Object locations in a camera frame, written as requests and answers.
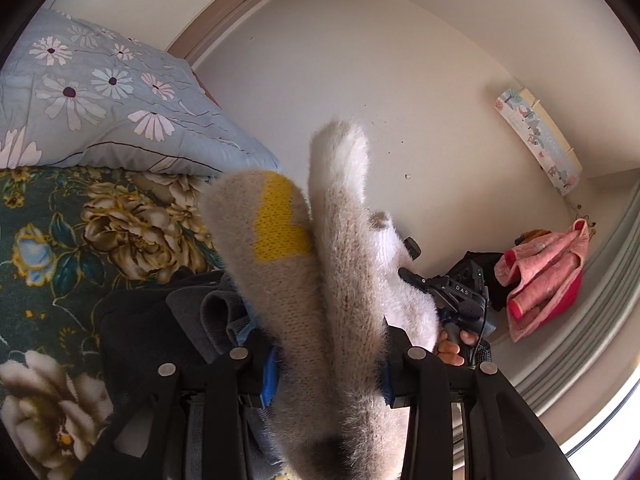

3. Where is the pink garment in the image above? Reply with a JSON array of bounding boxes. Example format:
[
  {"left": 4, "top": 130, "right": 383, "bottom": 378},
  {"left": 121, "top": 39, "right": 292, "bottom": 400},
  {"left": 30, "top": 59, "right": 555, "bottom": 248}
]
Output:
[{"left": 494, "top": 218, "right": 591, "bottom": 343}]

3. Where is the fuzzy beige yellow sock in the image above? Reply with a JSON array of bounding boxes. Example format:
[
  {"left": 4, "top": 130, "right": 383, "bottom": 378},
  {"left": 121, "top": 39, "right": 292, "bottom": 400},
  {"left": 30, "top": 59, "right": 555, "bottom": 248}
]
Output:
[{"left": 200, "top": 120, "right": 441, "bottom": 480}]

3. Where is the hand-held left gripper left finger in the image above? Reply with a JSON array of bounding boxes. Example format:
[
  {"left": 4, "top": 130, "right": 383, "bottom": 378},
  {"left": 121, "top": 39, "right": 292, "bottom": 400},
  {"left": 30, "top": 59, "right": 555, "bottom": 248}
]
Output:
[{"left": 70, "top": 339, "right": 280, "bottom": 480}]

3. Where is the teal floral blanket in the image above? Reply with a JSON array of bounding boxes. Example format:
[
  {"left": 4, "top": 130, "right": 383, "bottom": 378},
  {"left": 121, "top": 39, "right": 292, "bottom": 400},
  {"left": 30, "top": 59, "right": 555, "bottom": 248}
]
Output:
[{"left": 0, "top": 165, "right": 236, "bottom": 480}]

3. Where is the blue floral pillow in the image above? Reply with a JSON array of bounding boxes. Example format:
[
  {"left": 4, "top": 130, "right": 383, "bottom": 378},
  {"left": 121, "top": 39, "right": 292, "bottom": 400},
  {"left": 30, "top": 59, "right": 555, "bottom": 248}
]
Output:
[{"left": 0, "top": 7, "right": 283, "bottom": 178}]

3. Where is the pastel printed wall box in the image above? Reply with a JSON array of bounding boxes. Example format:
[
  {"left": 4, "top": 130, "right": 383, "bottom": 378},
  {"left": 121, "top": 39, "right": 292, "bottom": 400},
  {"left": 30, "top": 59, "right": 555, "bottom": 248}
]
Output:
[{"left": 494, "top": 87, "right": 583, "bottom": 197}]

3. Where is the dark garment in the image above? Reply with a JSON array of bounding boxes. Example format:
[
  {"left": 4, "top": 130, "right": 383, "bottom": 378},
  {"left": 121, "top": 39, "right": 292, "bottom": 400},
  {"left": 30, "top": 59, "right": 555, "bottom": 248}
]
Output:
[{"left": 92, "top": 269, "right": 281, "bottom": 466}]

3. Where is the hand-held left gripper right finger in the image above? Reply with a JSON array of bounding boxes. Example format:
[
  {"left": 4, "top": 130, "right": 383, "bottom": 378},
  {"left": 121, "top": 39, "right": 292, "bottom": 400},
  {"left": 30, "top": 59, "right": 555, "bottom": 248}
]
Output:
[{"left": 381, "top": 327, "right": 576, "bottom": 480}]

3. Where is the beige door frame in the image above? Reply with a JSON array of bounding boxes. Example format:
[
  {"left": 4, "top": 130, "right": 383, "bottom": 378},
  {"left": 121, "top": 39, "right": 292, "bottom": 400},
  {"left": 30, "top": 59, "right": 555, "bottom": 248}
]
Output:
[{"left": 165, "top": 0, "right": 293, "bottom": 63}]

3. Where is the person's right hand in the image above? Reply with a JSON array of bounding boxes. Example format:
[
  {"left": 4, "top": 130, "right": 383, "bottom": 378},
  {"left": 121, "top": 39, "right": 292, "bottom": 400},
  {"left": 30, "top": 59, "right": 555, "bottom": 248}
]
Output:
[{"left": 436, "top": 329, "right": 481, "bottom": 367}]

